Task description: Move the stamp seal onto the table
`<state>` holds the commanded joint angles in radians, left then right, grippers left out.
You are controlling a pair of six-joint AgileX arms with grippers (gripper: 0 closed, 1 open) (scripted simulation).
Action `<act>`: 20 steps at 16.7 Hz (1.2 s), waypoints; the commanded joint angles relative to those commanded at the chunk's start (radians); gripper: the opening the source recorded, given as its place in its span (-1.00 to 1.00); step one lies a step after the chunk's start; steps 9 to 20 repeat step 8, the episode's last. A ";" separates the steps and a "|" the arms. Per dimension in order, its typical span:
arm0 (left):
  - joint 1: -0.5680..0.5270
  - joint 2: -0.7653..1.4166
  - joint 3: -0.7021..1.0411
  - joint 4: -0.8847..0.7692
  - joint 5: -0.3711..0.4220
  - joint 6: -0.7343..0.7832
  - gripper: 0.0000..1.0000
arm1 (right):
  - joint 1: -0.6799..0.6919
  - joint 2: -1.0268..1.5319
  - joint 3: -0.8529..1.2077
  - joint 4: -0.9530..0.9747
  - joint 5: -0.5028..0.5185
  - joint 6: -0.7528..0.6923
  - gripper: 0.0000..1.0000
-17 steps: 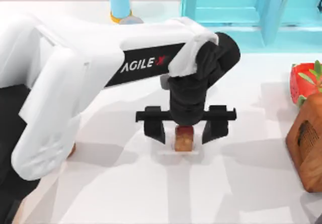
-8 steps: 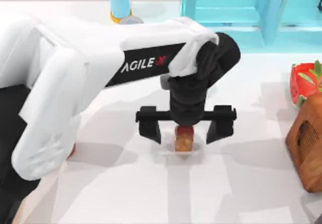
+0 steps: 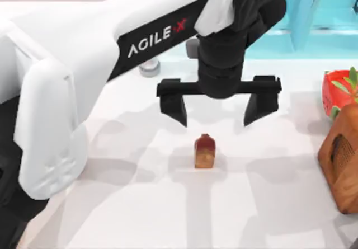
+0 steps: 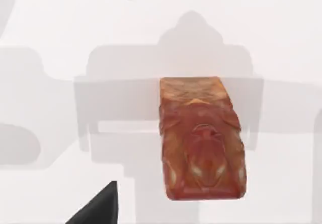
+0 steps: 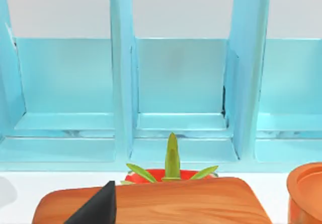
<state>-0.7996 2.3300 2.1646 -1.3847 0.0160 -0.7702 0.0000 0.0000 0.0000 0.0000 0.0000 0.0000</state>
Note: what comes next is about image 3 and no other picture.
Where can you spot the small brown and red bottle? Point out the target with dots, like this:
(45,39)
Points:
(205,155)

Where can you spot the light blue rack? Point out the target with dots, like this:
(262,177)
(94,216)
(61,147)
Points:
(321,14)

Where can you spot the pale grey rounded box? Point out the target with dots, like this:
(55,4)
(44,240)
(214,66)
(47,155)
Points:
(192,49)

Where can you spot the brown wooden box with grille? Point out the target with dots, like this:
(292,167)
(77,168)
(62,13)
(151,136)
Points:
(342,159)

